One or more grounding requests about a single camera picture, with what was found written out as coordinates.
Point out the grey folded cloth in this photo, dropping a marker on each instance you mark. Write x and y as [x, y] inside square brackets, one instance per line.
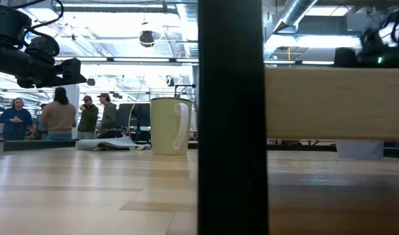
[111, 144]

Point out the silver ventilation duct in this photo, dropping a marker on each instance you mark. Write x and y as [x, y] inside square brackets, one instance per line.
[297, 11]

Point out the black hanging dome camera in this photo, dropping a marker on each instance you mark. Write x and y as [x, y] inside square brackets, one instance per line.
[170, 81]
[147, 38]
[90, 82]

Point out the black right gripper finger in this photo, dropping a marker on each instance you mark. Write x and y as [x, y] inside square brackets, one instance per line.
[345, 58]

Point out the person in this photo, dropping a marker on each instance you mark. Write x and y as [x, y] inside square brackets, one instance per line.
[58, 117]
[88, 120]
[15, 122]
[108, 115]
[40, 125]

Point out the ceiling light strip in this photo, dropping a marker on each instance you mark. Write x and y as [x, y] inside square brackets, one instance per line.
[137, 59]
[297, 62]

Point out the black background monitor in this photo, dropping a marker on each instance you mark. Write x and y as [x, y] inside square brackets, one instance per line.
[127, 114]

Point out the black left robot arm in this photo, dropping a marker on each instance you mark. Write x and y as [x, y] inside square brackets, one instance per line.
[9, 19]

